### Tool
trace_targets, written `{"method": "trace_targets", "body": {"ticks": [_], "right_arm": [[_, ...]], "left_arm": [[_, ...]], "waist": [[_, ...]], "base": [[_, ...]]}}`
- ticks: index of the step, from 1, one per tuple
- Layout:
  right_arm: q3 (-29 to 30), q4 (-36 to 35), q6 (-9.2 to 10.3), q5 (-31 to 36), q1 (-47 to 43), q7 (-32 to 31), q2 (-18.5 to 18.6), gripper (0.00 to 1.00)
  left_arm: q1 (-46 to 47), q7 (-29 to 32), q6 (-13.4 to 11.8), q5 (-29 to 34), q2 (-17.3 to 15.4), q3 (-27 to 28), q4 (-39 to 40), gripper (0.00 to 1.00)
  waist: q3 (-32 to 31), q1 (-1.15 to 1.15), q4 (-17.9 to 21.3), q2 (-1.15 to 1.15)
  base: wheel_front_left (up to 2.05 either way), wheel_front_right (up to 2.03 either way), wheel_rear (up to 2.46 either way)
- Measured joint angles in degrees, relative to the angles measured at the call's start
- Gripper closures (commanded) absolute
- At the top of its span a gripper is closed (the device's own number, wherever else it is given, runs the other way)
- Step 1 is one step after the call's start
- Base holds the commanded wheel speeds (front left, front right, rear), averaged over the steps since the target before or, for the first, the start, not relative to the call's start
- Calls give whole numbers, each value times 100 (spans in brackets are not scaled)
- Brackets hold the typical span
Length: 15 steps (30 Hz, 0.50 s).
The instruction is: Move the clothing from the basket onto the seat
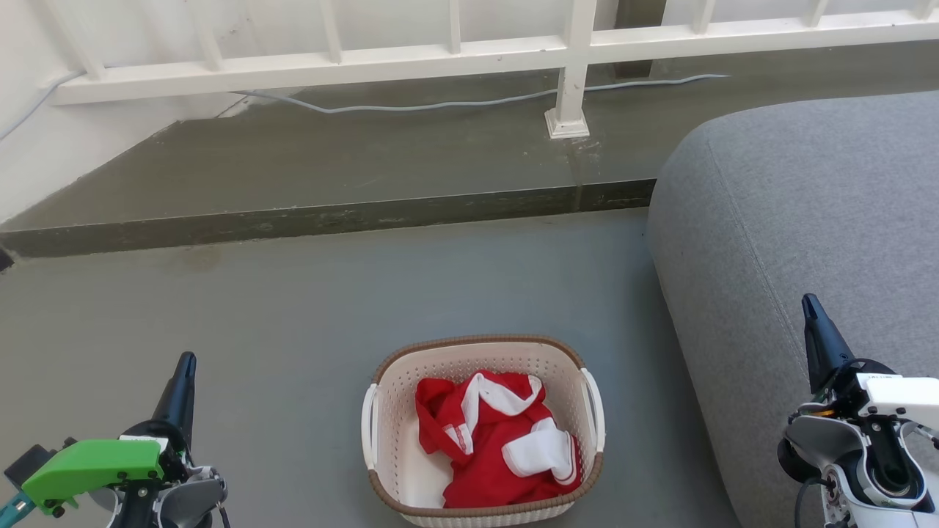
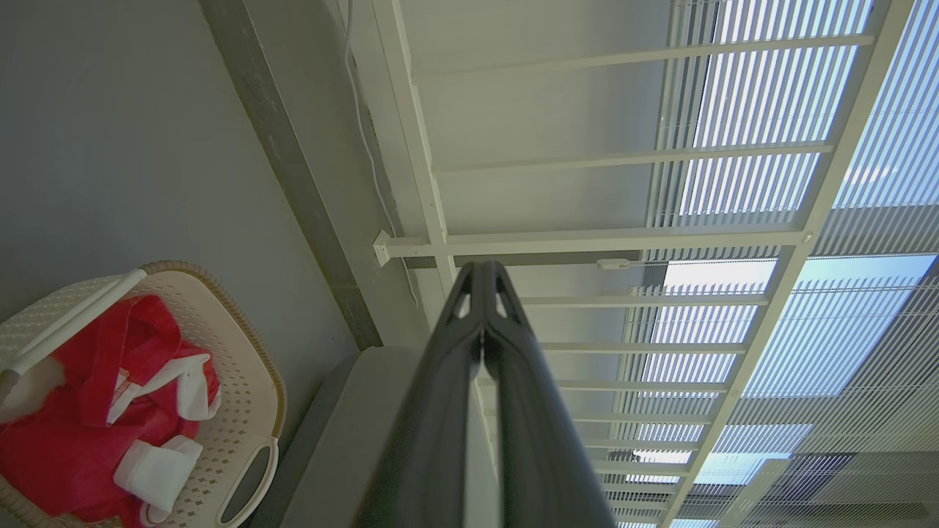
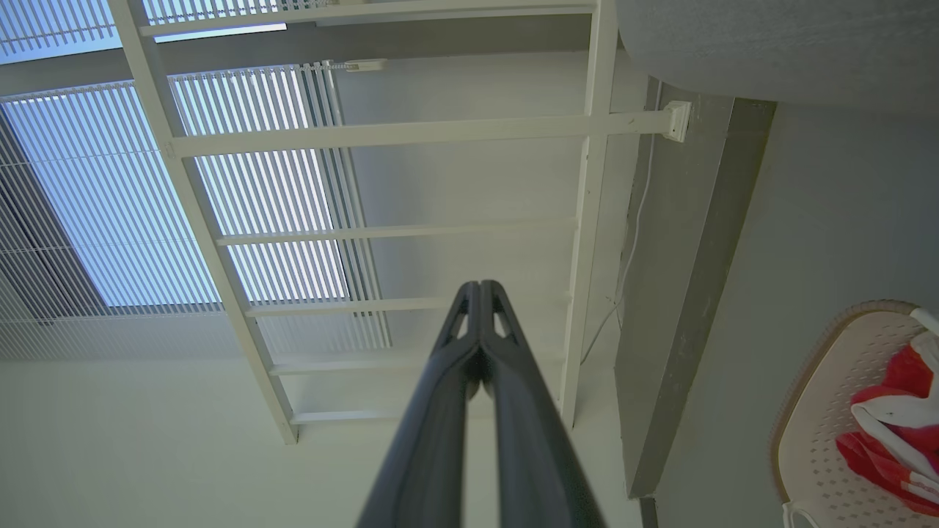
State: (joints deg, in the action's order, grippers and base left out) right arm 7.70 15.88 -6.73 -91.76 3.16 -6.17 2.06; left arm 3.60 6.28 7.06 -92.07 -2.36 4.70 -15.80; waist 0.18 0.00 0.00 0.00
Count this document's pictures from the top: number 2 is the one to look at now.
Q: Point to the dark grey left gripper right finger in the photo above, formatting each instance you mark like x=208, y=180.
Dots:
x=539, y=455

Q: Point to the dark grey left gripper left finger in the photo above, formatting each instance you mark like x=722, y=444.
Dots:
x=433, y=433

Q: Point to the red and white cloth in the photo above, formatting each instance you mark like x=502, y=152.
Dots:
x=81, y=440

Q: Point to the cream perforated laundry basket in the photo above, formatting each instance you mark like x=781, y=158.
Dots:
x=246, y=381

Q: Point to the white window blinds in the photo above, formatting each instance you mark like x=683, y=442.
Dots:
x=873, y=345

